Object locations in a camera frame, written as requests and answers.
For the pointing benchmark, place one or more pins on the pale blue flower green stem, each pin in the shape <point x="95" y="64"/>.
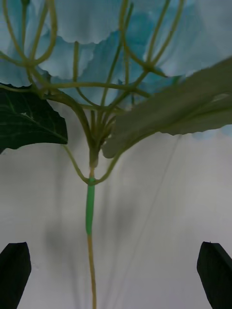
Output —
<point x="90" y="205"/>

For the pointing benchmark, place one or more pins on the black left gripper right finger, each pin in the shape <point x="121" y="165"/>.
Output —
<point x="216" y="272"/>

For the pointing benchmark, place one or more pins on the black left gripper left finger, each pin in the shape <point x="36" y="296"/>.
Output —
<point x="13" y="275"/>

